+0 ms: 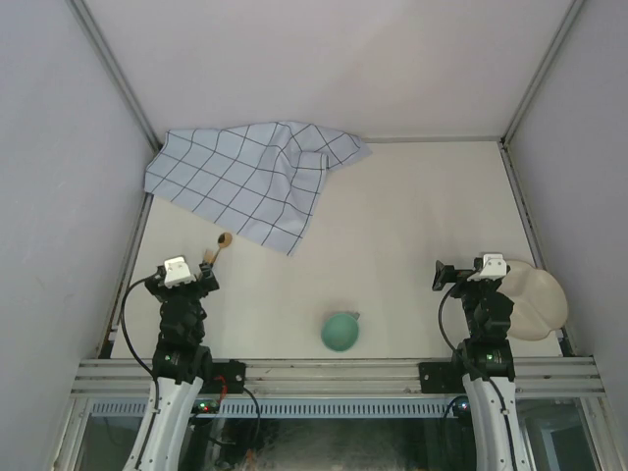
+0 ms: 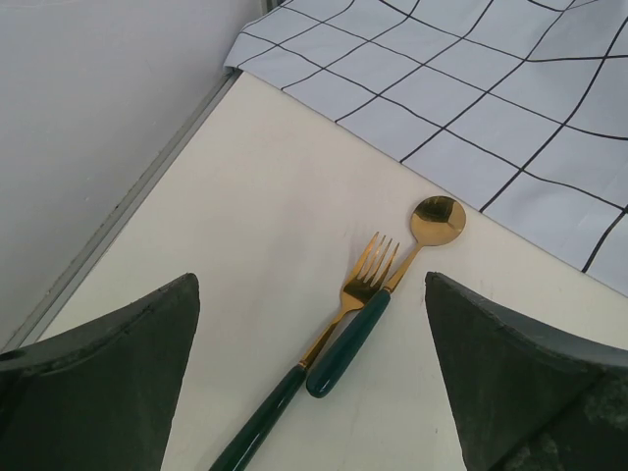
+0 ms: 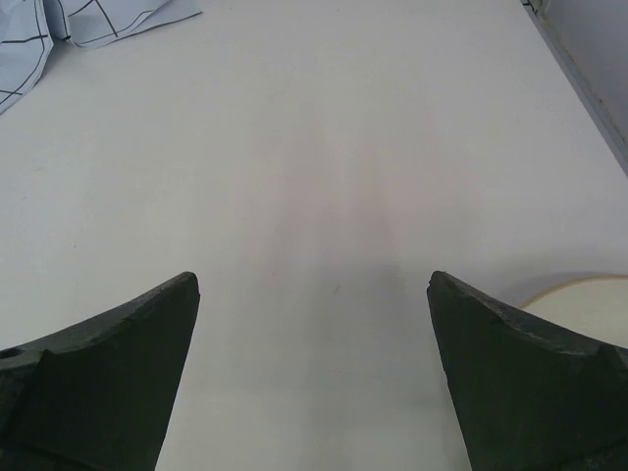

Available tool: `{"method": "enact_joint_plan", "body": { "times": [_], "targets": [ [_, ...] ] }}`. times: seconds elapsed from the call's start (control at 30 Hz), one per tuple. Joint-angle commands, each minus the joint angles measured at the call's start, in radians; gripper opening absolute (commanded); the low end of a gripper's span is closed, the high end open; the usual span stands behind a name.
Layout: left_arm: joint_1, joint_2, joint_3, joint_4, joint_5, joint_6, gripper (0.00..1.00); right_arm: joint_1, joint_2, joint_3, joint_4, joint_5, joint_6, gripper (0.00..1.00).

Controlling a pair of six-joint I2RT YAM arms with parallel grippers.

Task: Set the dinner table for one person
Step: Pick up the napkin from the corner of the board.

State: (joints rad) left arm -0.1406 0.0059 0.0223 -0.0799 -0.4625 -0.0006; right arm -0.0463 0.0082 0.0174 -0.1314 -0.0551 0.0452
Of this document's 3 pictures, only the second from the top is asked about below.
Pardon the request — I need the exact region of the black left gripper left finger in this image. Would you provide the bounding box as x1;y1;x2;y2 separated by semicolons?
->
1;273;200;470

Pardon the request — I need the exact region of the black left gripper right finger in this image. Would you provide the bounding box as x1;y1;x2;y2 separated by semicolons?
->
425;272;627;470

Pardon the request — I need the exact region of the gold fork green handle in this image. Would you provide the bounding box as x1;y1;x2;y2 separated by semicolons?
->
210;234;398;471

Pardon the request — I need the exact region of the gold spoon green handle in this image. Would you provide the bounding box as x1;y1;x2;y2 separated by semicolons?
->
306;195;466;398

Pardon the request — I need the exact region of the white black-grid tablecloth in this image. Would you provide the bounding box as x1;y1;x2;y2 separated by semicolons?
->
225;1;627;292

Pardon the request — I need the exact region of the aluminium enclosure frame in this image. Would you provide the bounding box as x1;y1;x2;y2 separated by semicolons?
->
1;1;270;347

